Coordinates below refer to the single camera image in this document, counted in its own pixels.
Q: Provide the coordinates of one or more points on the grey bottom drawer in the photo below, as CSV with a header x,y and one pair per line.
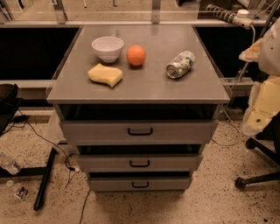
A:
x,y
139,184

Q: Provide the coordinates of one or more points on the grey drawer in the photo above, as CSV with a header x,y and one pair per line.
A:
x,y
82,133
139,163
139,184

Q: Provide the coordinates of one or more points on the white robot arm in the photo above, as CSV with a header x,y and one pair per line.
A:
x,y
264,99

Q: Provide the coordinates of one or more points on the grey drawer cabinet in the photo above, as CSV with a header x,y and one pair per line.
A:
x,y
145,93

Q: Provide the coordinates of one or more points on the grey top drawer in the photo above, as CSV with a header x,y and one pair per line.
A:
x,y
82,133

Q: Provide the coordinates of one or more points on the grey middle drawer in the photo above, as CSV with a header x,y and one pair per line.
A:
x,y
139,163

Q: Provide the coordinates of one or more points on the orange fruit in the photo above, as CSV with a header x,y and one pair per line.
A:
x,y
136,55

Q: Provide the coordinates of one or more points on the yellow sponge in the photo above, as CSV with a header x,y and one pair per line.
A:
x,y
105,74

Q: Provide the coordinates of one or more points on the crushed soda can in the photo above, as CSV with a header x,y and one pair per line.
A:
x,y
180,65

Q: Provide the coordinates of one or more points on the white bowl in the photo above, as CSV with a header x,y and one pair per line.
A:
x,y
108,48

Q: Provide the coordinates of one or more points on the black floor stand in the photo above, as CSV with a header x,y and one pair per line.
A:
x,y
43,172

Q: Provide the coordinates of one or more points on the white power strip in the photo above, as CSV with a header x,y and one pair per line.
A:
x,y
239,18

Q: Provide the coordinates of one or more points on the small wrapper litter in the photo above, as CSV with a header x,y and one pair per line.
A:
x,y
21,193

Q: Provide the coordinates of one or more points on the clear plastic bottle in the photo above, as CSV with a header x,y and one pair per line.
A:
x,y
9,164

